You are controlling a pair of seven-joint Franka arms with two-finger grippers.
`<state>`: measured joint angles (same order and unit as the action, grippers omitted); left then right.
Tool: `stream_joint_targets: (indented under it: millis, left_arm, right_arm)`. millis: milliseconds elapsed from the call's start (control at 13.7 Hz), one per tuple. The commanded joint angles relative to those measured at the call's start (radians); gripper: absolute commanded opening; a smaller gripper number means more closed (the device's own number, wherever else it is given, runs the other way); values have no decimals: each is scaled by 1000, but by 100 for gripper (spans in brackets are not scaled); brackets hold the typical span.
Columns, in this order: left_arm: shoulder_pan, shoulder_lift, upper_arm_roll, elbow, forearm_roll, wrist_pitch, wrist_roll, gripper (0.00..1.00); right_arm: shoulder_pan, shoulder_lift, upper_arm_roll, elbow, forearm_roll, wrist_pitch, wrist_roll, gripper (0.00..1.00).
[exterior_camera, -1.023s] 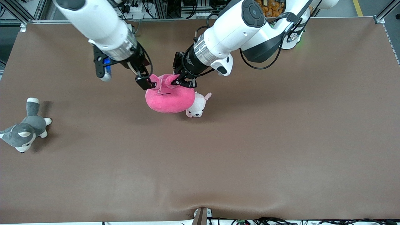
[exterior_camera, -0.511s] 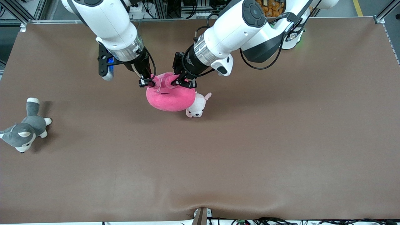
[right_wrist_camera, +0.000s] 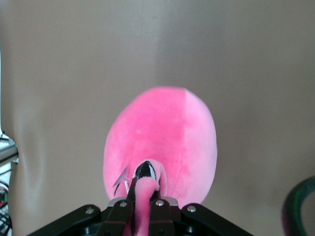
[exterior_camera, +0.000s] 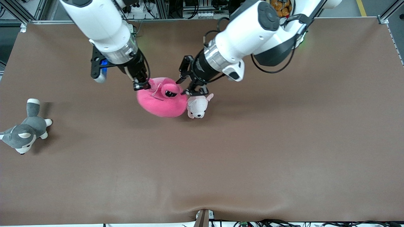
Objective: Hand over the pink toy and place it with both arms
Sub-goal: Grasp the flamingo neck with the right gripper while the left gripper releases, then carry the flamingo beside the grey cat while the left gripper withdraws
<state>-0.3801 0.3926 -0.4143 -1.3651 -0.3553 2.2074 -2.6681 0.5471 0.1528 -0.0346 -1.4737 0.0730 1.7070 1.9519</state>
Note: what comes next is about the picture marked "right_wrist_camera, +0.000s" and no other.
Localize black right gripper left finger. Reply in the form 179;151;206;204
31;178;137;236

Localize black cable bundle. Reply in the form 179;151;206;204
0;179;13;236

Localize round pink plush toy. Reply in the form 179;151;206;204
103;86;219;236

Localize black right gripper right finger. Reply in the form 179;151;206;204
150;191;254;236

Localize dark green round object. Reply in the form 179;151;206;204
282;176;315;236

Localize brown table mat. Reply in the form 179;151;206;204
0;0;315;236

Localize aluminium frame rail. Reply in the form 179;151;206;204
0;132;19;170

